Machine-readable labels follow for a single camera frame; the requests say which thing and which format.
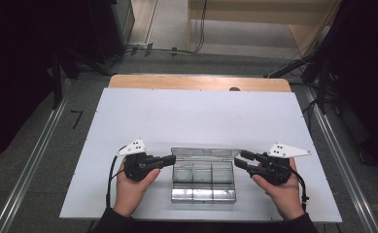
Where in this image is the white table board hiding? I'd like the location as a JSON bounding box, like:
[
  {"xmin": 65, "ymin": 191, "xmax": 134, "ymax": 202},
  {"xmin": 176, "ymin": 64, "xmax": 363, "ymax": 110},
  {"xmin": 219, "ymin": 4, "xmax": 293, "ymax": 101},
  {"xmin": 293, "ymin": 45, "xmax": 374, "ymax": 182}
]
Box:
[{"xmin": 59, "ymin": 87, "xmax": 343, "ymax": 223}]

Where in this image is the wooden table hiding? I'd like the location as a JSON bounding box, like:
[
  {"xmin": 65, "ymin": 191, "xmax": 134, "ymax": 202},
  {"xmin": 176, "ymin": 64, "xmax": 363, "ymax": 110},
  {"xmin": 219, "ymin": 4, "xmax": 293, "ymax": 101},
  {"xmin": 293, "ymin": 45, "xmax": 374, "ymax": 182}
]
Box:
[{"xmin": 107, "ymin": 74, "xmax": 292, "ymax": 93}]

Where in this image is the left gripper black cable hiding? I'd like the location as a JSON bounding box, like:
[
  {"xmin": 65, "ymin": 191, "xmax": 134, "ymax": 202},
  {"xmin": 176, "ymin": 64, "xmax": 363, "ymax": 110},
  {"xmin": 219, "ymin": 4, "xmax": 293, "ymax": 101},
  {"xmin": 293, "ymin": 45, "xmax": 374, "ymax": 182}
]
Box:
[{"xmin": 105, "ymin": 145, "xmax": 127, "ymax": 210}]

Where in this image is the black hanging cable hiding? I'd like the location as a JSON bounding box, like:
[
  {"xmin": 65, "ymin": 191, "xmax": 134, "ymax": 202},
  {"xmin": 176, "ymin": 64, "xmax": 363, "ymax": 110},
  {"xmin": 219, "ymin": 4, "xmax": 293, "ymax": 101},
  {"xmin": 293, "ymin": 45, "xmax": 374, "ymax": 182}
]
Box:
[{"xmin": 192, "ymin": 0, "xmax": 209, "ymax": 54}]

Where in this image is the dark cabinet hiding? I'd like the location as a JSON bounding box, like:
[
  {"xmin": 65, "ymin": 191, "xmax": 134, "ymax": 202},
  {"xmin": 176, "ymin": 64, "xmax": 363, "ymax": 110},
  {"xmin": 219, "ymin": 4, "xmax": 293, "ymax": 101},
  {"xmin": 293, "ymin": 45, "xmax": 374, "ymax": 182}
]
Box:
[{"xmin": 88, "ymin": 0, "xmax": 136, "ymax": 57}]

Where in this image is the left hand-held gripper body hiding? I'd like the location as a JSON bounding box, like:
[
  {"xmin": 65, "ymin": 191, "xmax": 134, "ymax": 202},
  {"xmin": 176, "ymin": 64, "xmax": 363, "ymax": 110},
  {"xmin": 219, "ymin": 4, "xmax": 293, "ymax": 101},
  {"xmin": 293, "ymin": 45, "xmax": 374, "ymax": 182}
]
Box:
[{"xmin": 117, "ymin": 139, "xmax": 161, "ymax": 183}]

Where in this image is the black floor cable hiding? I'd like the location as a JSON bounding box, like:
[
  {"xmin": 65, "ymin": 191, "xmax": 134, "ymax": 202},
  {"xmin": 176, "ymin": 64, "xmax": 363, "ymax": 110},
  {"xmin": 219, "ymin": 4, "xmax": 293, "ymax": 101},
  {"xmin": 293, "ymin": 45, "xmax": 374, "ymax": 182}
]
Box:
[{"xmin": 112, "ymin": 44, "xmax": 197, "ymax": 63}]

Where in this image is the black metal stand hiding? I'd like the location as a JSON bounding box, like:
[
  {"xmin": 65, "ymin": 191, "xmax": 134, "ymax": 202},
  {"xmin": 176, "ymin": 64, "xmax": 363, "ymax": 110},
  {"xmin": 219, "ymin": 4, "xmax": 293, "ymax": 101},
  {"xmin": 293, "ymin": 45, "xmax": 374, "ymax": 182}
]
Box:
[
  {"xmin": 263, "ymin": 32, "xmax": 343, "ymax": 115},
  {"xmin": 47, "ymin": 45, "xmax": 113, "ymax": 110}
]

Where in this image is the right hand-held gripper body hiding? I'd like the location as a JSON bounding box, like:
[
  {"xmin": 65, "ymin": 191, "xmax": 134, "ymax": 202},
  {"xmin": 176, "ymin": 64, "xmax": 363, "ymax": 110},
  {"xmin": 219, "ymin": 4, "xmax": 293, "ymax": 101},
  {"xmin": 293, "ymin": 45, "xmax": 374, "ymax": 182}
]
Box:
[{"xmin": 257, "ymin": 142, "xmax": 313, "ymax": 186}]

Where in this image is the light wooden platform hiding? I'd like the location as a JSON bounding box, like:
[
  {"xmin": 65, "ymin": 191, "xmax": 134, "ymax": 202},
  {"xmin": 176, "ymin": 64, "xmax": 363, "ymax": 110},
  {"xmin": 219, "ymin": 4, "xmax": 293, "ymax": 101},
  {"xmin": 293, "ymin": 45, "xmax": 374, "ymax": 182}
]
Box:
[{"xmin": 188, "ymin": 0, "xmax": 340, "ymax": 59}]

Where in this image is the person's left hand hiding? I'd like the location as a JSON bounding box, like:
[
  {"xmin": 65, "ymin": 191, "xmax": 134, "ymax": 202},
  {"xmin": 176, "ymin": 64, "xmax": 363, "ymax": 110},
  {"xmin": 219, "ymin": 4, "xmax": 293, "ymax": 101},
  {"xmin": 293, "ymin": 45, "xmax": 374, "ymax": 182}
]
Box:
[{"xmin": 113, "ymin": 158, "xmax": 161, "ymax": 218}]

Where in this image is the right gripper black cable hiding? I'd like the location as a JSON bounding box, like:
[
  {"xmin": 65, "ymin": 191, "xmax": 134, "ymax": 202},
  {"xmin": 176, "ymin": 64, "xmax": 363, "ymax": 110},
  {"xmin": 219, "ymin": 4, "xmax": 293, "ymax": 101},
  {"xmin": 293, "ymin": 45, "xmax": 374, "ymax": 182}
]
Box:
[{"xmin": 290, "ymin": 169, "xmax": 310, "ymax": 213}]

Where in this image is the person's right hand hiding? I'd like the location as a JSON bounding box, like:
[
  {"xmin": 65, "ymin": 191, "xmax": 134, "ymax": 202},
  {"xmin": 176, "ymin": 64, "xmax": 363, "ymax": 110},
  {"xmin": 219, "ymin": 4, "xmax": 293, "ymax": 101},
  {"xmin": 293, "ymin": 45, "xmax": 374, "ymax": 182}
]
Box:
[{"xmin": 251, "ymin": 156, "xmax": 306, "ymax": 222}]

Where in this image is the metal floor rail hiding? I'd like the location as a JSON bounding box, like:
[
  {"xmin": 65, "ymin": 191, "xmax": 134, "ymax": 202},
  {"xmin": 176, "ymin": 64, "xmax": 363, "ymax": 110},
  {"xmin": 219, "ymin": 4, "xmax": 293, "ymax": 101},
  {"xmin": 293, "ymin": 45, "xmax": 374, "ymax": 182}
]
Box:
[
  {"xmin": 302, "ymin": 85, "xmax": 378, "ymax": 233},
  {"xmin": 0, "ymin": 79, "xmax": 73, "ymax": 233}
]

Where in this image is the black curtain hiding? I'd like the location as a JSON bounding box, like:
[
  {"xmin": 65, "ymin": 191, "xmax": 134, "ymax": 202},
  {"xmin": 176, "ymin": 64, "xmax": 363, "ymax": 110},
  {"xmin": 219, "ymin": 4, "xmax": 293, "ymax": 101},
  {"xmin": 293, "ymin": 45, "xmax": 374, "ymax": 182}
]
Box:
[
  {"xmin": 0, "ymin": 0, "xmax": 113, "ymax": 168},
  {"xmin": 306, "ymin": 0, "xmax": 378, "ymax": 171}
]

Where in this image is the clear grey compartment box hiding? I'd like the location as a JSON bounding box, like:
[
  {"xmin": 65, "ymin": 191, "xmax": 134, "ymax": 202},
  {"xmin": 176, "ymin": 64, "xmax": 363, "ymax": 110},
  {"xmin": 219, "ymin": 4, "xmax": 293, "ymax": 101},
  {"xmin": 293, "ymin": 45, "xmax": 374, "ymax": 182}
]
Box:
[{"xmin": 170, "ymin": 147, "xmax": 242, "ymax": 205}]

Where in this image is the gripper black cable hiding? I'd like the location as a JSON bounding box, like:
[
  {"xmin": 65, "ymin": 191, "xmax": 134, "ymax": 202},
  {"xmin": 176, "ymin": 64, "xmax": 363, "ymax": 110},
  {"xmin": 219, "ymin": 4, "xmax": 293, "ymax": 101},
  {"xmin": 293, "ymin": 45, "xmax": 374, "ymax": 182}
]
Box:
[
  {"xmin": 105, "ymin": 145, "xmax": 127, "ymax": 210},
  {"xmin": 290, "ymin": 169, "xmax": 310, "ymax": 213}
]

